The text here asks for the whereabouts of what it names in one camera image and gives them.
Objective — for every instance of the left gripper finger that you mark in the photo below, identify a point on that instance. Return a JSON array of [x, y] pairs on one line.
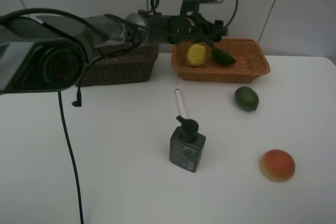
[[213, 47]]

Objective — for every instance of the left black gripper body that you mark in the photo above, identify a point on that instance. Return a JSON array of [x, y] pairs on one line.
[[195, 29]]

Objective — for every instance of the halved avocado with pit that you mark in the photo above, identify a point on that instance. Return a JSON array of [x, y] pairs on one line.
[[222, 57]]

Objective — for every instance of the yellow lemon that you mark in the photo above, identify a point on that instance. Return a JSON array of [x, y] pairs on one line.
[[196, 55]]

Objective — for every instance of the white marker pen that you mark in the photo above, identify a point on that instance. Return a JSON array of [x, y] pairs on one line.
[[180, 103]]

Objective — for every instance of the green lime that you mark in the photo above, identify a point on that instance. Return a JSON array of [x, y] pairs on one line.
[[246, 98]]

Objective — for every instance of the dark green pump bottle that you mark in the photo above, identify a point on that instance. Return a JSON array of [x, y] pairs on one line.
[[186, 145]]

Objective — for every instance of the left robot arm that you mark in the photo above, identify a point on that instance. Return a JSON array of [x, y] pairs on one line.
[[48, 50]]

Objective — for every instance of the orange wicker basket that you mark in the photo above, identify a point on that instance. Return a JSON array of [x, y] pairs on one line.
[[250, 63]]

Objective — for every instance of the dark brown wicker basket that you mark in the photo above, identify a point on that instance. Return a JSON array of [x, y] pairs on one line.
[[133, 67]]

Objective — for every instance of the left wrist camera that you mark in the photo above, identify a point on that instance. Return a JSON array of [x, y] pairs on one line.
[[192, 7]]

